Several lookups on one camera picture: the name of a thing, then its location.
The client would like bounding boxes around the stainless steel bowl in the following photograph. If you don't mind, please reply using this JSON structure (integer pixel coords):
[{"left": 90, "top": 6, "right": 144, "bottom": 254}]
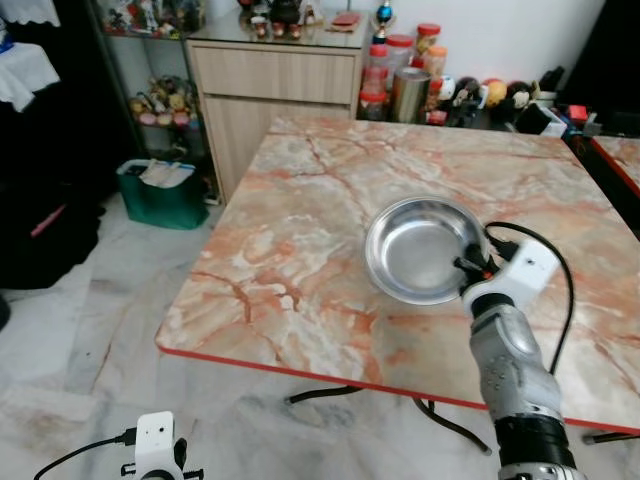
[{"left": 363, "top": 195, "right": 492, "bottom": 307}]

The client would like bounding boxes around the marble pattern side table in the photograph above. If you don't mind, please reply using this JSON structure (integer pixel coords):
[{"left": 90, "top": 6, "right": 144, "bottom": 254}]
[{"left": 589, "top": 134, "right": 640, "bottom": 197}]

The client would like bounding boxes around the yellow round toy figure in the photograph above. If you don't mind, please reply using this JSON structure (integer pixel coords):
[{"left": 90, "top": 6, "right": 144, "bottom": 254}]
[{"left": 483, "top": 79, "right": 509, "bottom": 107}]

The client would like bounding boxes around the stainless steel tumbler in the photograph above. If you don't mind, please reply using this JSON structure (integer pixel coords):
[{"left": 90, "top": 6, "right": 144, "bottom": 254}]
[{"left": 389, "top": 66, "right": 433, "bottom": 125}]

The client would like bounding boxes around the red lid plastic jar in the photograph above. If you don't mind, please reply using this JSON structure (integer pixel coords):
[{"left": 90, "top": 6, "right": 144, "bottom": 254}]
[
  {"left": 364, "top": 43, "right": 392, "bottom": 94},
  {"left": 359, "top": 87, "right": 390, "bottom": 122},
  {"left": 386, "top": 33, "right": 417, "bottom": 72},
  {"left": 414, "top": 22, "right": 443, "bottom": 57}
]

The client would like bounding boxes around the large black screen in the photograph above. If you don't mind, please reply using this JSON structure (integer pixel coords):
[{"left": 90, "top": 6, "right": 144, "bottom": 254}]
[{"left": 559, "top": 0, "right": 640, "bottom": 112}]

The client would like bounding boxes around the blue and gold trophy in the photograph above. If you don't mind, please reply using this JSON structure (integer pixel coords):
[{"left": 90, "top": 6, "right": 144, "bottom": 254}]
[{"left": 372, "top": 0, "right": 395, "bottom": 47}]

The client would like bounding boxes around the light wooden cabinet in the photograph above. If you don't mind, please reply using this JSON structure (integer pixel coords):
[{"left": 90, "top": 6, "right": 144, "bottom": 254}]
[{"left": 185, "top": 14, "right": 377, "bottom": 202}]

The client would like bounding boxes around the green plastic bin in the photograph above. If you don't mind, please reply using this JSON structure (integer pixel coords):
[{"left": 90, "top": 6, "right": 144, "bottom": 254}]
[{"left": 116, "top": 157, "right": 210, "bottom": 231}]

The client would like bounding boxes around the glass display shelf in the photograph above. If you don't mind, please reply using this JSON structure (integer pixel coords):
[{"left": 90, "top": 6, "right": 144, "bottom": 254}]
[{"left": 89, "top": 0, "right": 217, "bottom": 182}]

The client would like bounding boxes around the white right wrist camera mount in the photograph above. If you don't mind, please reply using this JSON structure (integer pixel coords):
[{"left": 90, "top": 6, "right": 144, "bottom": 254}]
[{"left": 461, "top": 239, "right": 554, "bottom": 317}]

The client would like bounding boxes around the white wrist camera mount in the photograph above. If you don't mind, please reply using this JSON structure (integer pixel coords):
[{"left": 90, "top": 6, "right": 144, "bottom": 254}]
[
  {"left": 461, "top": 239, "right": 554, "bottom": 317},
  {"left": 134, "top": 411, "right": 180, "bottom": 480}
]

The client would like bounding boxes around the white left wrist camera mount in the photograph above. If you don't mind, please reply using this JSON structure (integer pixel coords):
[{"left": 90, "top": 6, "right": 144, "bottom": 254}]
[{"left": 134, "top": 411, "right": 180, "bottom": 480}]

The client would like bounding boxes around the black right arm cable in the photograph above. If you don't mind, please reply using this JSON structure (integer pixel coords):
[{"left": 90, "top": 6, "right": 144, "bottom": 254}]
[{"left": 484, "top": 221, "right": 577, "bottom": 377}]

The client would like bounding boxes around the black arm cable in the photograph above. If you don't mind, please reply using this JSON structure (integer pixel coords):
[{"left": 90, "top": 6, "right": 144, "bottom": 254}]
[
  {"left": 32, "top": 427, "right": 139, "bottom": 480},
  {"left": 484, "top": 221, "right": 577, "bottom": 377}
]

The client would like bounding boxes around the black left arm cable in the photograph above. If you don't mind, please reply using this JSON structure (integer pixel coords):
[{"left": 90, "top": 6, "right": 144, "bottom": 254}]
[{"left": 32, "top": 427, "right": 139, "bottom": 480}]

